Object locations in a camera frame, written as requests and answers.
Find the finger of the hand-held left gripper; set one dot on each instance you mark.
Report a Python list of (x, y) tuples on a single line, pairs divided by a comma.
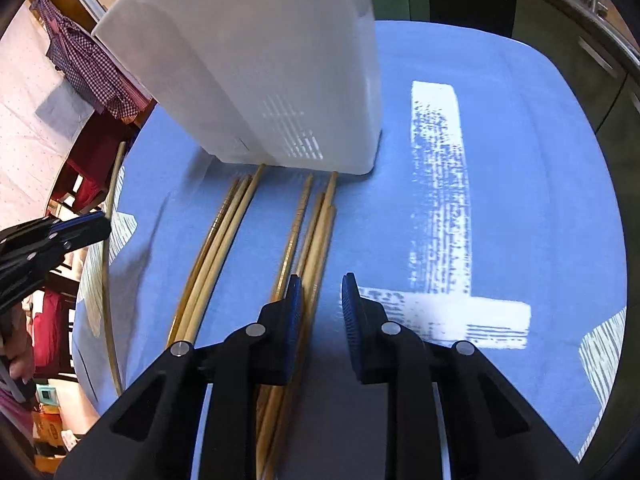
[(25, 277), (80, 225)]

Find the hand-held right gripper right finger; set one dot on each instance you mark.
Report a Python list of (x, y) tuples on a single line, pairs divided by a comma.
[(350, 325)]

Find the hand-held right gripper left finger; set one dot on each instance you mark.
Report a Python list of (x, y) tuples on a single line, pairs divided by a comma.
[(296, 320)]

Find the pale bamboo chopstick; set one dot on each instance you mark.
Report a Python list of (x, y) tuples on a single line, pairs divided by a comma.
[(106, 280)]

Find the pile of wooden chopsticks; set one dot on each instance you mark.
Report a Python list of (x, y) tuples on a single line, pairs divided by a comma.
[(215, 270)]

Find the white plastic utensil holder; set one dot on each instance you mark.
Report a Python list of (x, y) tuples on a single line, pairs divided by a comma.
[(250, 60)]

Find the person's left hand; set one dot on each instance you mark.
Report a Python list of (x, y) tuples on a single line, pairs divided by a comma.
[(17, 355)]

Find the red cushioned chair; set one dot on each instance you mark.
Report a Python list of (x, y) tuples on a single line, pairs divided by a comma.
[(95, 150)]

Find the blue printed tablecloth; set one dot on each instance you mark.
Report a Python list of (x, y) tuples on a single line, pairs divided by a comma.
[(400, 235)]

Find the white dotted cloth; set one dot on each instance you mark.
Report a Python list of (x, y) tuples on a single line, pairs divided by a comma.
[(30, 125)]

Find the cardboard box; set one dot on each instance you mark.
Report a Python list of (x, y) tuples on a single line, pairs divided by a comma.
[(50, 430)]

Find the checked hanging shirts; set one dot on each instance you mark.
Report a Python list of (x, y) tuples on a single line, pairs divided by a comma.
[(85, 55)]

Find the grey kitchen cabinet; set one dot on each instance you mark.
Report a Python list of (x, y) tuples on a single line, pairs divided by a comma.
[(575, 60)]

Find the kitchen faucet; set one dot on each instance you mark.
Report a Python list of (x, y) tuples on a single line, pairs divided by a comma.
[(599, 2)]

